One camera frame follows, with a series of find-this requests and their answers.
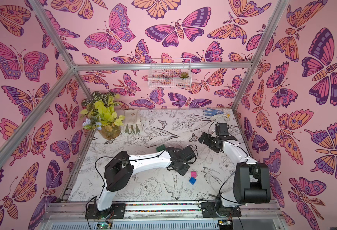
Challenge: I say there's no green lego brick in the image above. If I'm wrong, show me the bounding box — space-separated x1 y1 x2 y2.
156 145 166 152

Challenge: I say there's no blue lego brick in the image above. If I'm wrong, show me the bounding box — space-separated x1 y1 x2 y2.
189 177 196 185

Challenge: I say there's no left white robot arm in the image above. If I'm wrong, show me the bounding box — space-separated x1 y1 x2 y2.
94 146 197 212

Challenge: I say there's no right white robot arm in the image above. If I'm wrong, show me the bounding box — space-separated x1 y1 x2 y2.
198 123 271 208

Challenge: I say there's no blue white glove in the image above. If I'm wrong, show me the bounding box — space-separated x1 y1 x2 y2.
203 108 231 118

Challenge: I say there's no white green garden glove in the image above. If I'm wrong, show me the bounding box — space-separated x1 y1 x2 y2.
123 109 143 134

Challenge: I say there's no small green succulent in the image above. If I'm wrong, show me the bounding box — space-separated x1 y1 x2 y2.
180 72 190 78

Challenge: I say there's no glass vase with flowers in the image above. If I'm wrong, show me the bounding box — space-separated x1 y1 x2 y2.
80 91 125 140

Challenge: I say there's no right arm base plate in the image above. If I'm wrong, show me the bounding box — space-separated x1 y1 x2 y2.
199 202 242 218

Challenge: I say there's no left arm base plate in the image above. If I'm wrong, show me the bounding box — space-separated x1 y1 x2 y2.
85 203 126 220

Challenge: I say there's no white wire basket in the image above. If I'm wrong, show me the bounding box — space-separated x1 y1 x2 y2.
146 57 192 90

